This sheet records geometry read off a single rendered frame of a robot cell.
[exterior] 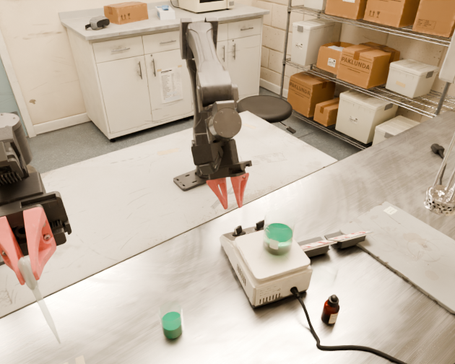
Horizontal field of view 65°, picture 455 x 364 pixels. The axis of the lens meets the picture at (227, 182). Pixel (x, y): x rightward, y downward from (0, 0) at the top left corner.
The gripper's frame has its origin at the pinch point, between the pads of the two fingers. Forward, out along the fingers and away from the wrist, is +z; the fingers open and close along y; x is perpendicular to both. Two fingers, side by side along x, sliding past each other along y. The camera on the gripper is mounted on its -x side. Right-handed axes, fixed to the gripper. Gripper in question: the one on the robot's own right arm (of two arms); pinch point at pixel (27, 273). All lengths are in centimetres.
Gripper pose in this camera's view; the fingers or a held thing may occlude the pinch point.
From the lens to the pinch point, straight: 44.8
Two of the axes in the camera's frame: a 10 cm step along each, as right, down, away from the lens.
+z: 4.7, 5.2, -7.1
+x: -0.2, 8.1, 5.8
